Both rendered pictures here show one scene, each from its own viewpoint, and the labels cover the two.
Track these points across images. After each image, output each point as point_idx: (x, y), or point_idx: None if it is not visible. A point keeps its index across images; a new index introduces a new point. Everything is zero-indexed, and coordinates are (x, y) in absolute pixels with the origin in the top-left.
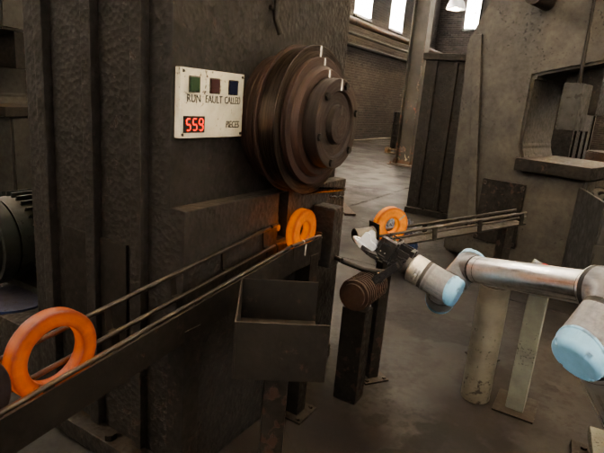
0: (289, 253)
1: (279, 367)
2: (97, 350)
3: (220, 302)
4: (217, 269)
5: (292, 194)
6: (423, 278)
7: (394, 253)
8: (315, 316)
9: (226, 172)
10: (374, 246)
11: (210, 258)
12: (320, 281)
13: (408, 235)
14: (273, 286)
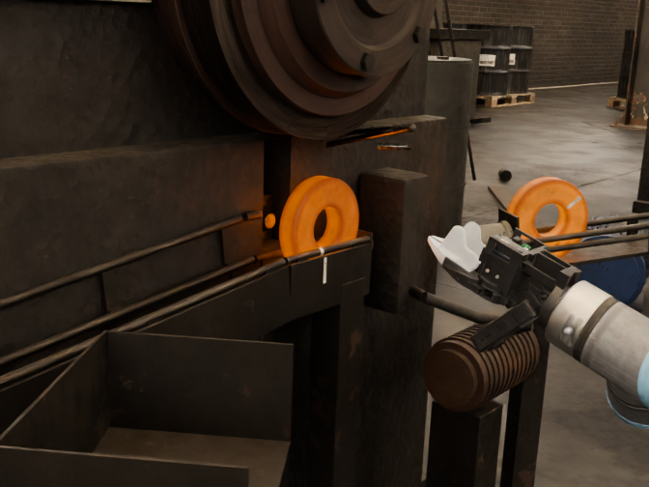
0: (278, 277)
1: None
2: None
3: None
4: (95, 310)
5: (301, 146)
6: (590, 338)
7: (521, 278)
8: (382, 420)
9: (119, 87)
10: (473, 261)
11: (66, 284)
12: (391, 344)
13: (589, 243)
14: (182, 352)
